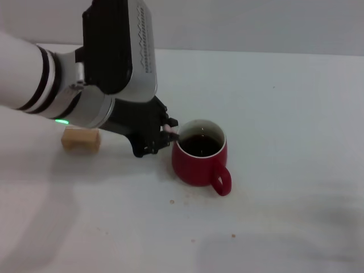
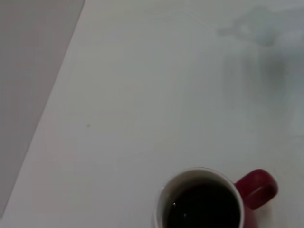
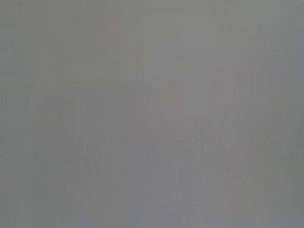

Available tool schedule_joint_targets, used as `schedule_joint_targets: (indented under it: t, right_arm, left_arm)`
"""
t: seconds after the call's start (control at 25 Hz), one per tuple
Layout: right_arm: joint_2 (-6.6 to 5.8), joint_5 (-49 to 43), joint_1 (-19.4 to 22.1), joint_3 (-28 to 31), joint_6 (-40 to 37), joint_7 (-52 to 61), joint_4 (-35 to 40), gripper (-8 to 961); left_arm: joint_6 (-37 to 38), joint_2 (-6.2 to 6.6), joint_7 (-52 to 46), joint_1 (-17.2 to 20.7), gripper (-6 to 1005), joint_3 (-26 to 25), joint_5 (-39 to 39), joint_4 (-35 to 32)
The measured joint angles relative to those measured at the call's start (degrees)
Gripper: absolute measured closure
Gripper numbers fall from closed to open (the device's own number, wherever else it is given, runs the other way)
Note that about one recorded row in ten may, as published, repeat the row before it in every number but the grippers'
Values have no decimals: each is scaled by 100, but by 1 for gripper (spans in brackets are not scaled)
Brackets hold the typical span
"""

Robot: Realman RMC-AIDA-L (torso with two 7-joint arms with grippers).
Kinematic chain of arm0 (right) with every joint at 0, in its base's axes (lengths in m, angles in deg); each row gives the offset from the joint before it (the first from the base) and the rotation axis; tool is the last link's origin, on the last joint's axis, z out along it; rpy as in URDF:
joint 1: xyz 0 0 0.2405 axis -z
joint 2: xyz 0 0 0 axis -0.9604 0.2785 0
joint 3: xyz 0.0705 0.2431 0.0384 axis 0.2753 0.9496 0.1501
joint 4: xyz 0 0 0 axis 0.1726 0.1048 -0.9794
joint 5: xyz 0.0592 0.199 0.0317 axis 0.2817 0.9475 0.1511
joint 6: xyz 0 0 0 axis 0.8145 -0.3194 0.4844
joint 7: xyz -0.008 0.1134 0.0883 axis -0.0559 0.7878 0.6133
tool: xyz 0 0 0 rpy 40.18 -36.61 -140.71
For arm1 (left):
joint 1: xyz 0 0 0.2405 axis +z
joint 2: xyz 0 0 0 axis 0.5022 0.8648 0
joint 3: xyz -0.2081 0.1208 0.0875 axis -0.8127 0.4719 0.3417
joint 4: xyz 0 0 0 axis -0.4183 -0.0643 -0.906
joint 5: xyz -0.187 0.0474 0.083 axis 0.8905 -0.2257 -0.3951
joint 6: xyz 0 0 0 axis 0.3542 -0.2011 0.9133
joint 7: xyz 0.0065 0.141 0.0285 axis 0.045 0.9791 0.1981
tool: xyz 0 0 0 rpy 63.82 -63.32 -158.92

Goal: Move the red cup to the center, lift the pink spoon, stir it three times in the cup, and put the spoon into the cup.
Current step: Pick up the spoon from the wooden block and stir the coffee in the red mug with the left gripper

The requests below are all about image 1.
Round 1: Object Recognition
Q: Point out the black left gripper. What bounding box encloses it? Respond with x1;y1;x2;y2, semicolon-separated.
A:
101;96;179;158

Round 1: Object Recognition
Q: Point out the pink handled metal spoon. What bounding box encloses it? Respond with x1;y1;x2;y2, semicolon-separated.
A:
162;124;183;142

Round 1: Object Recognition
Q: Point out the red ceramic coffee cup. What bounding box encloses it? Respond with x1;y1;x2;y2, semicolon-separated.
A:
171;118;233;197

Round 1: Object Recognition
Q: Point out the plain light wooden block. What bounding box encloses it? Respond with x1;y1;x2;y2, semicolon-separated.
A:
61;127;102;154

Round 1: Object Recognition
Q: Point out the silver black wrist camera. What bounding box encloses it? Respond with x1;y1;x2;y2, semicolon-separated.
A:
81;0;158;104

